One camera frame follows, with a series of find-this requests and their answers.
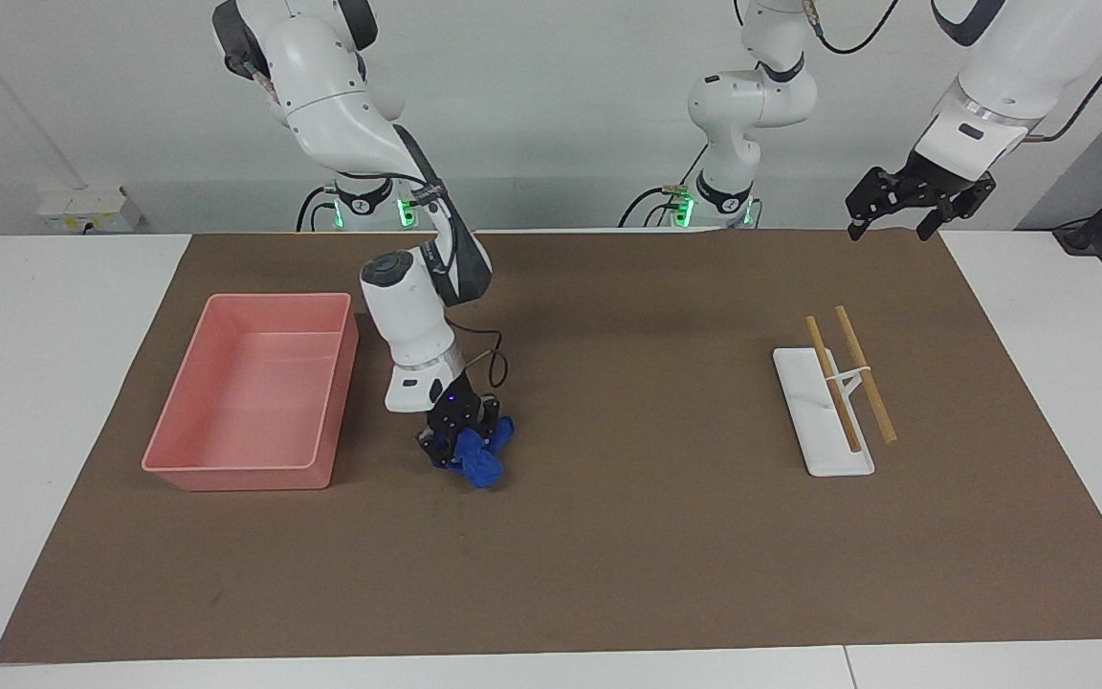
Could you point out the brown table mat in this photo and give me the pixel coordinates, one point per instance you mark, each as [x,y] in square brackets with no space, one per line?
[656,536]

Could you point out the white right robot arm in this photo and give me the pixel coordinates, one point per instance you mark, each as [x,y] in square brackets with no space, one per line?
[341,124]

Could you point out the blue microfibre towel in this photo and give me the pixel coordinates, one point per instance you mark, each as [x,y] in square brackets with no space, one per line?
[479,467]

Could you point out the pink plastic bin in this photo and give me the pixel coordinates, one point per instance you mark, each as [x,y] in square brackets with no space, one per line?
[254,402]

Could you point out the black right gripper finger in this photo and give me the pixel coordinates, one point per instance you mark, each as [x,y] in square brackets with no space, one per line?
[491,421]
[438,445]

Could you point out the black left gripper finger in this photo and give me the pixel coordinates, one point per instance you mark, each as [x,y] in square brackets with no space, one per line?
[865,206]
[958,211]

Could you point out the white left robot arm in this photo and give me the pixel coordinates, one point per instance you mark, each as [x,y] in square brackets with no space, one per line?
[752,100]

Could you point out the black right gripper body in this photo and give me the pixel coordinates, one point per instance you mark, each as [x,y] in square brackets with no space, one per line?
[460,407]

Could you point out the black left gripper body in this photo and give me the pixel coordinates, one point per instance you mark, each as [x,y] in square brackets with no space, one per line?
[938,180]

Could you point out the white towel rack base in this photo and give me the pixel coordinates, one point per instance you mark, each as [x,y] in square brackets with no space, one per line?
[824,450]

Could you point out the wooden rack rod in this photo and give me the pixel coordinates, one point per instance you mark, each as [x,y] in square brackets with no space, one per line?
[867,378]
[843,411]

